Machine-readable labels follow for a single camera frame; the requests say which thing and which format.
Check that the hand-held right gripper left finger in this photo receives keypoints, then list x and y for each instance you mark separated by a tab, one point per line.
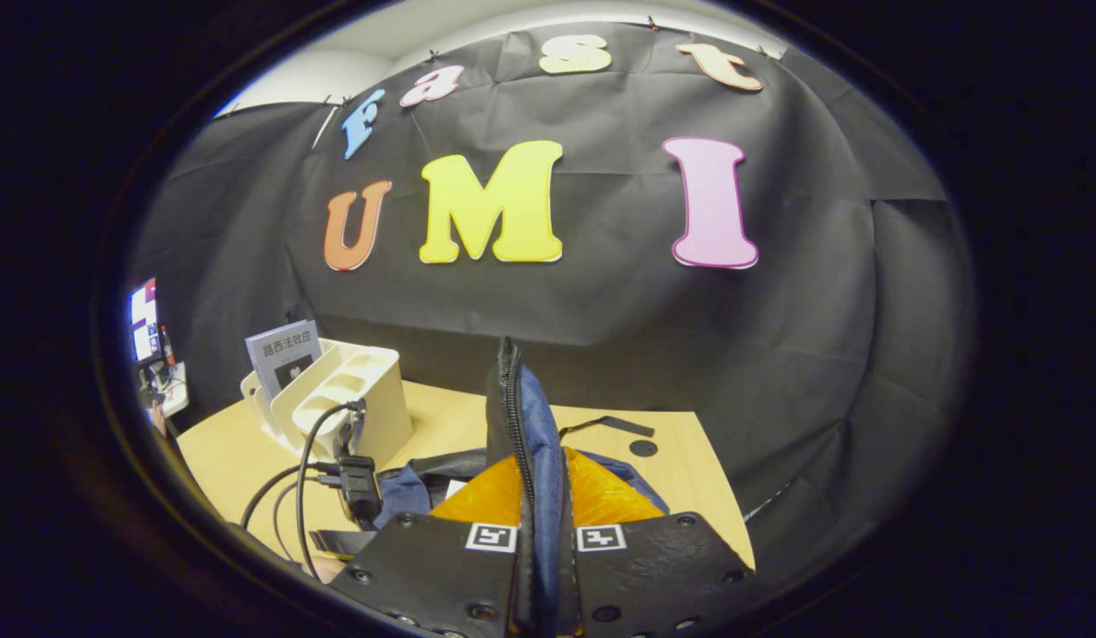
423	567

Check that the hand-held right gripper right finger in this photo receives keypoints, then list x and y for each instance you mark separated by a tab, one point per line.
654	567

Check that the white plastic bookshelf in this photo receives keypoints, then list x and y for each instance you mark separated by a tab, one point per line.
384	390

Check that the blue-grey cover book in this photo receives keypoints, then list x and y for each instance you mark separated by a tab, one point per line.
282	350

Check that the blue schoolbag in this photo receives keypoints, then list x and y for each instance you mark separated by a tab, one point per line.
539	416

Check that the small black round disc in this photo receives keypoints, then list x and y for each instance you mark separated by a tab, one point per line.
643	447

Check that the computer monitor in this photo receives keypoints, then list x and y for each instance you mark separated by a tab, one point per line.
143	319

